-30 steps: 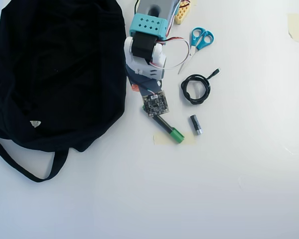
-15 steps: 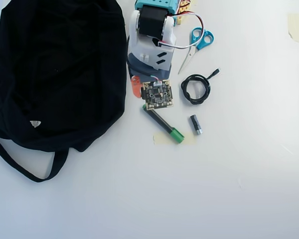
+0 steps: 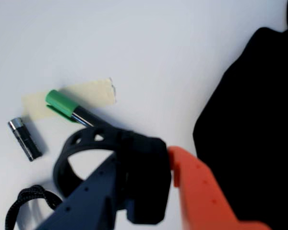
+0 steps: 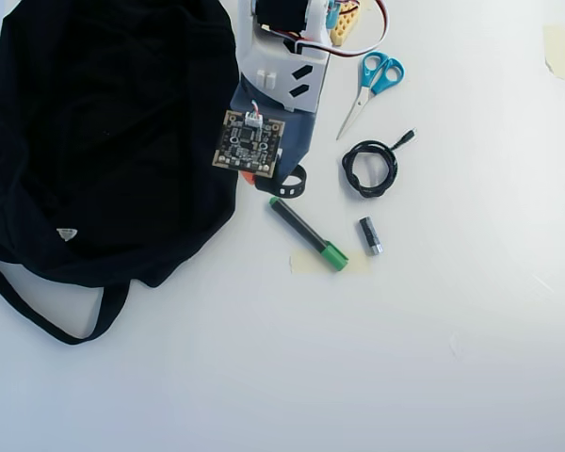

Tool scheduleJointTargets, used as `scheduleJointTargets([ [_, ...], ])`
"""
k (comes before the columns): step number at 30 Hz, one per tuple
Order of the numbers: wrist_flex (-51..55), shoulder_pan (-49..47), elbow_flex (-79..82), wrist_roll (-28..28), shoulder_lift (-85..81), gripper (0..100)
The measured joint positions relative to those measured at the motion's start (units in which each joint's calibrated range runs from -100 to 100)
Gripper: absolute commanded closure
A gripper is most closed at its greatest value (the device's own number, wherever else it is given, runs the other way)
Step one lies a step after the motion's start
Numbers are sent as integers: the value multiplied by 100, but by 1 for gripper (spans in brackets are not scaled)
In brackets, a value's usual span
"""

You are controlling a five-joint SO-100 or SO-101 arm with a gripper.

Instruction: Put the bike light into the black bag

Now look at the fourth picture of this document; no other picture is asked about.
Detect yellow perforated base part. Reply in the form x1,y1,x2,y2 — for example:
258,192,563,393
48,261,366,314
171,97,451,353
329,7,364,48

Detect square camera circuit board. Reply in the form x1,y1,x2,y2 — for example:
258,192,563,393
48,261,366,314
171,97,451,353
211,109,286,181

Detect white and blue-grey gripper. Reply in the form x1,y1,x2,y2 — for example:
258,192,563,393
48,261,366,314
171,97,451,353
229,26,331,188

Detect scissors with blue handles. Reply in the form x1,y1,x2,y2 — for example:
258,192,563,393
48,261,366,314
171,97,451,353
335,50,406,141

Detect black fabric bag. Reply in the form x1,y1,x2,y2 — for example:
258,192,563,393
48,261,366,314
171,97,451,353
0,0,241,347

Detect black marker with green cap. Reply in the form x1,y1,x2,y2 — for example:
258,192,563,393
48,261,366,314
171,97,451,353
267,196,350,273

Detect wide masking tape strip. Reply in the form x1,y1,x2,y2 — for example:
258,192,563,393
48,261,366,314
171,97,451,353
289,249,373,276

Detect black bike light with strap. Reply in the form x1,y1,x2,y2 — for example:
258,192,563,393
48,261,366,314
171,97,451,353
253,164,308,198

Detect small black cylindrical battery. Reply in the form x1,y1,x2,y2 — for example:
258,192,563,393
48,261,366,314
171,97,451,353
357,216,386,258

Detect white and red servo wire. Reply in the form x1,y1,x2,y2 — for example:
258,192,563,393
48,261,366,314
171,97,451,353
282,0,392,60

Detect black braided usb cable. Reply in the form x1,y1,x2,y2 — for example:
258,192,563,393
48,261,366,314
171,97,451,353
341,127,418,199

